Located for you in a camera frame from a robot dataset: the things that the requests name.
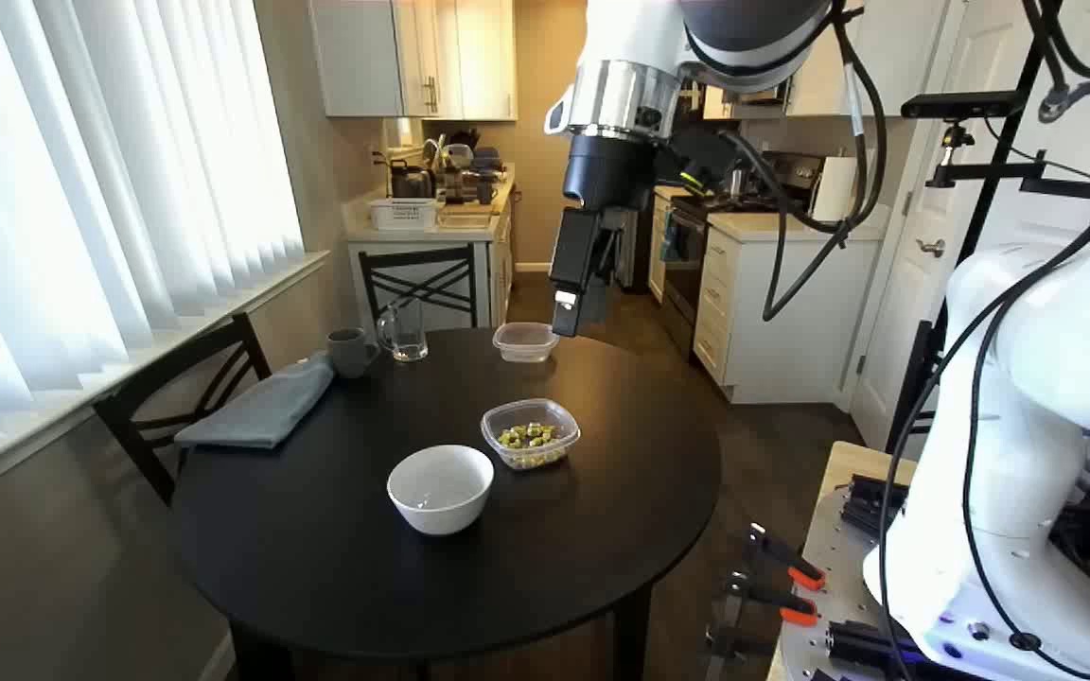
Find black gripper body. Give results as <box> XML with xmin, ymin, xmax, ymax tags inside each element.
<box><xmin>551</xmin><ymin>207</ymin><xmax>615</xmax><ymax>337</ymax></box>

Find yellow food pieces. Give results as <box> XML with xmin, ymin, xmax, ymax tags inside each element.
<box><xmin>498</xmin><ymin>421</ymin><xmax>555</xmax><ymax>450</ymax></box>

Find clear plastic lunchbox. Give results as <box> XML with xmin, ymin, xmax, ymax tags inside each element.
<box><xmin>479</xmin><ymin>399</ymin><xmax>584</xmax><ymax>472</ymax></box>

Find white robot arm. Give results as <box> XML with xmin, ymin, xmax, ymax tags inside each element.
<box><xmin>543</xmin><ymin>0</ymin><xmax>1090</xmax><ymax>681</ymax></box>

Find white ceramic bowl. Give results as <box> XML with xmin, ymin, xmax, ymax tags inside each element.
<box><xmin>387</xmin><ymin>443</ymin><xmax>497</xmax><ymax>536</ymax></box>

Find clear plastic lid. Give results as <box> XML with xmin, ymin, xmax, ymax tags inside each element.
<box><xmin>493</xmin><ymin>322</ymin><xmax>555</xmax><ymax>365</ymax></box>

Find kitchen sink counter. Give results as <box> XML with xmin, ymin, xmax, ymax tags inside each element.
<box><xmin>340</xmin><ymin>171</ymin><xmax>516</xmax><ymax>324</ymax></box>

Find black chair back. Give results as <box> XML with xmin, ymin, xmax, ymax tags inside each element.
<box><xmin>360</xmin><ymin>247</ymin><xmax>479</xmax><ymax>328</ymax></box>

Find black chair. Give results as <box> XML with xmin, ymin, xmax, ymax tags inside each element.
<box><xmin>96</xmin><ymin>313</ymin><xmax>272</xmax><ymax>500</ymax></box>
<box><xmin>360</xmin><ymin>247</ymin><xmax>479</xmax><ymax>328</ymax></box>

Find white kitchen island cabinet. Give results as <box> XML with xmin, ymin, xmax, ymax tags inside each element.
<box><xmin>692</xmin><ymin>213</ymin><xmax>880</xmax><ymax>406</ymax></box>

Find clear drinking glass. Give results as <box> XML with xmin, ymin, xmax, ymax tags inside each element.
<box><xmin>387</xmin><ymin>307</ymin><xmax>426</xmax><ymax>365</ymax></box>

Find white upper cabinets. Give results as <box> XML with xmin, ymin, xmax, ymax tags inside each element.
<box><xmin>307</xmin><ymin>0</ymin><xmax>519</xmax><ymax>121</ymax></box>

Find paper towel roll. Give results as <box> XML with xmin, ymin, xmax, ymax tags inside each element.
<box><xmin>808</xmin><ymin>157</ymin><xmax>857</xmax><ymax>225</ymax></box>

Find round black table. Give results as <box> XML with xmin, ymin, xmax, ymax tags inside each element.
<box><xmin>169</xmin><ymin>328</ymin><xmax>717</xmax><ymax>681</ymax></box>

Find dark grey mug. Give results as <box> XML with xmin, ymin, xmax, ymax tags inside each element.
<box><xmin>325</xmin><ymin>328</ymin><xmax>373</xmax><ymax>379</ymax></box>

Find grey folded cloth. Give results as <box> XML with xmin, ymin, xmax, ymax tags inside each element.
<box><xmin>179</xmin><ymin>361</ymin><xmax>333</xmax><ymax>450</ymax></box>

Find wooden side table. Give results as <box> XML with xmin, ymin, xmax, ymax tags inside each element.
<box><xmin>764</xmin><ymin>443</ymin><xmax>910</xmax><ymax>681</ymax></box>

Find black chair left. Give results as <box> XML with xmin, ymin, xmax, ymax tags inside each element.
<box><xmin>96</xmin><ymin>313</ymin><xmax>272</xmax><ymax>500</ymax></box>

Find white vertical blinds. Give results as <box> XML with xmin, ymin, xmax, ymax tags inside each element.
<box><xmin>0</xmin><ymin>0</ymin><xmax>301</xmax><ymax>423</ymax></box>

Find orange handled clamp upper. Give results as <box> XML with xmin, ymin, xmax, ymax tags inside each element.
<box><xmin>746</xmin><ymin>524</ymin><xmax>823</xmax><ymax>589</ymax></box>

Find orange handled clamp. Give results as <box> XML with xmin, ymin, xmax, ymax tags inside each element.
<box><xmin>746</xmin><ymin>524</ymin><xmax>823</xmax><ymax>589</ymax></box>
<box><xmin>725</xmin><ymin>572</ymin><xmax>820</xmax><ymax>630</ymax></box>

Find orange handled clamp lower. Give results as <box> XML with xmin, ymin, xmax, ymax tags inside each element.
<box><xmin>725</xmin><ymin>572</ymin><xmax>820</xmax><ymax>630</ymax></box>

